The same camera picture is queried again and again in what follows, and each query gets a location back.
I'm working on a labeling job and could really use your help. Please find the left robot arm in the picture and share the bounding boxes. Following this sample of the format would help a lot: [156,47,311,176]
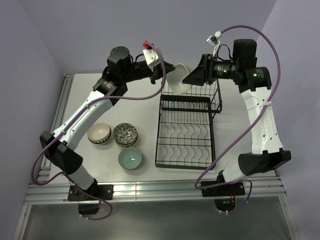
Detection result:
[40,42,175,200]

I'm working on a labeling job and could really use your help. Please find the leaf patterned bowl stack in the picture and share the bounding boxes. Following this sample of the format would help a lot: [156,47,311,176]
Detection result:
[113,123,138,147]

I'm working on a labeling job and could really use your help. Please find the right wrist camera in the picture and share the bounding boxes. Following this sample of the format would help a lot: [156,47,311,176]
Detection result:
[206,31,222,57]

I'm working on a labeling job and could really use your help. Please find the teal dashed ceramic bowl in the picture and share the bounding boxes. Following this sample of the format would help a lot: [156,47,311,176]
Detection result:
[118,147,143,170]

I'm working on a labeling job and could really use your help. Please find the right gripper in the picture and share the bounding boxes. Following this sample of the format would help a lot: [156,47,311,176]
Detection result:
[182,53,240,86]

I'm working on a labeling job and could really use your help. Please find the green square bowl white inside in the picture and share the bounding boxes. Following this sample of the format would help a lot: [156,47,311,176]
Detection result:
[166,63,192,95]

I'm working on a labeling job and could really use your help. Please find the aluminium frame rail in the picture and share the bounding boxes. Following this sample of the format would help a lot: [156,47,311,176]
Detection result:
[12,73,301,240]

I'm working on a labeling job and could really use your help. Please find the white bowl with striped outside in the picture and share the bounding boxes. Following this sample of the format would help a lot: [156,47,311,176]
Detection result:
[86,122,112,145]

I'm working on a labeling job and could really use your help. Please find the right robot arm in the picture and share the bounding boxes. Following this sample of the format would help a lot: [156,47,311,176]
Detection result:
[183,36,292,195]

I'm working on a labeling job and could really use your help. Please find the black wire dish rack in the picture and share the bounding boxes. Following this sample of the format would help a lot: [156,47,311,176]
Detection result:
[155,80,223,170]

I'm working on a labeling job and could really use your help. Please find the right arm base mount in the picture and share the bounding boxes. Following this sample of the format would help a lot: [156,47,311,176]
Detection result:
[201,182,245,212]

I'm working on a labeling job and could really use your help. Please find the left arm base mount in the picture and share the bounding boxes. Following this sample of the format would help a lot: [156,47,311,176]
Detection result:
[67,184,114,217]

